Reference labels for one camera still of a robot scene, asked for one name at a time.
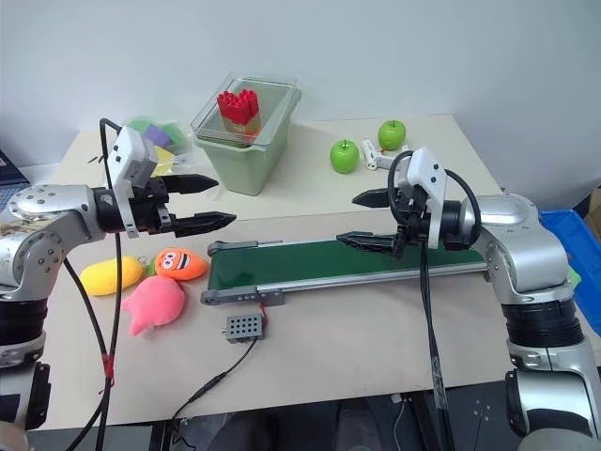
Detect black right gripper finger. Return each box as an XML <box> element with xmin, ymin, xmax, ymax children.
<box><xmin>351</xmin><ymin>188</ymin><xmax>393</xmax><ymax>210</ymax></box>
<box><xmin>336</xmin><ymin>232</ymin><xmax>403</xmax><ymax>259</ymax></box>

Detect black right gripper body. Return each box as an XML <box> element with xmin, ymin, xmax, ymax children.
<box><xmin>387</xmin><ymin>184</ymin><xmax>431</xmax><ymax>250</ymax></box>

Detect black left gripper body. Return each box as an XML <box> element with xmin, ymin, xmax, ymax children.
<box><xmin>130</xmin><ymin>176</ymin><xmax>176</xmax><ymax>236</ymax></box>

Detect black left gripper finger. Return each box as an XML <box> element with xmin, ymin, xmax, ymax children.
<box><xmin>169</xmin><ymin>211</ymin><xmax>238</xmax><ymax>239</ymax></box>
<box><xmin>162</xmin><ymin>174</ymin><xmax>220</xmax><ymax>195</ymax></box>

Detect green conveyor belt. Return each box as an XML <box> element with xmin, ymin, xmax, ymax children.
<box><xmin>200</xmin><ymin>239</ymin><xmax>492</xmax><ymax>306</ymax></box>

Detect grey control box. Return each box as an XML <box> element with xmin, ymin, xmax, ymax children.
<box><xmin>223</xmin><ymin>315</ymin><xmax>265</xmax><ymax>346</ymax></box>

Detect white plastic clip part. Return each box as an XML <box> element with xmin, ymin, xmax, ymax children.
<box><xmin>360</xmin><ymin>137</ymin><xmax>409</xmax><ymax>170</ymax></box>

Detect orange plush carrot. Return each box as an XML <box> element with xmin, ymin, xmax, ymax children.
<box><xmin>153</xmin><ymin>248</ymin><xmax>209</xmax><ymax>282</ymax></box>

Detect green apple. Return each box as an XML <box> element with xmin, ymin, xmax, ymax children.
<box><xmin>330</xmin><ymin>138</ymin><xmax>361</xmax><ymax>175</ymax></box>
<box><xmin>378</xmin><ymin>119</ymin><xmax>408</xmax><ymax>151</ymax></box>

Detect bag of coloured foam pieces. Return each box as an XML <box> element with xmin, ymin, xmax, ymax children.
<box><xmin>122</xmin><ymin>117</ymin><xmax>194</xmax><ymax>178</ymax></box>

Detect green plastic bin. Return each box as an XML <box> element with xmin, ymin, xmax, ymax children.
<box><xmin>193</xmin><ymin>80</ymin><xmax>301</xmax><ymax>197</ymax></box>

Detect yellow plush toy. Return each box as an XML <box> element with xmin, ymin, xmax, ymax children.
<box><xmin>79</xmin><ymin>256</ymin><xmax>145</xmax><ymax>297</ymax></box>

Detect red building block stack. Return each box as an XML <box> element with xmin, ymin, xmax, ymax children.
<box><xmin>216</xmin><ymin>88</ymin><xmax>262</xmax><ymax>135</ymax></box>

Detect clear plastic tray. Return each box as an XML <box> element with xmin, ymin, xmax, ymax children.
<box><xmin>191</xmin><ymin>71</ymin><xmax>300</xmax><ymax>148</ymax></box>

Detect pink plush toy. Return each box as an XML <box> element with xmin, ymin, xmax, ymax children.
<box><xmin>120</xmin><ymin>275</ymin><xmax>188</xmax><ymax>337</ymax></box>

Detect dark blue box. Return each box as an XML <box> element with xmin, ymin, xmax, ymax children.
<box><xmin>0</xmin><ymin>148</ymin><xmax>30</xmax><ymax>187</ymax></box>

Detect blue plastic crate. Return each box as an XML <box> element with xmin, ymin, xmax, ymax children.
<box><xmin>538</xmin><ymin>208</ymin><xmax>601</xmax><ymax>339</ymax></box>

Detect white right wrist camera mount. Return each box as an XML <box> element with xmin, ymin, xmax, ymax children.
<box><xmin>406</xmin><ymin>147</ymin><xmax>448</xmax><ymax>250</ymax></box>

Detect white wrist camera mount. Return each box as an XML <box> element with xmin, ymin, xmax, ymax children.
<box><xmin>406</xmin><ymin>147</ymin><xmax>448</xmax><ymax>250</ymax></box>
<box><xmin>106</xmin><ymin>125</ymin><xmax>160</xmax><ymax>239</ymax></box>

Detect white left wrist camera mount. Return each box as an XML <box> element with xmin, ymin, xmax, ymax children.
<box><xmin>106</xmin><ymin>125</ymin><xmax>160</xmax><ymax>239</ymax></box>

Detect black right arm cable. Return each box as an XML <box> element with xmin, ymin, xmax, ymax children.
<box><xmin>387</xmin><ymin>150</ymin><xmax>482</xmax><ymax>451</ymax></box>

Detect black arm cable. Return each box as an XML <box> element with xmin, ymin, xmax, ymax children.
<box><xmin>387</xmin><ymin>150</ymin><xmax>482</xmax><ymax>451</ymax></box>
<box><xmin>63</xmin><ymin>117</ymin><xmax>128</xmax><ymax>451</ymax></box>

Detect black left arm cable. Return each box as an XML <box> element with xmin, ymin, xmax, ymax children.
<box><xmin>63</xmin><ymin>117</ymin><xmax>128</xmax><ymax>451</ymax></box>

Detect black power cable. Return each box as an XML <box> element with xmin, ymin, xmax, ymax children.
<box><xmin>169</xmin><ymin>337</ymin><xmax>260</xmax><ymax>451</ymax></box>

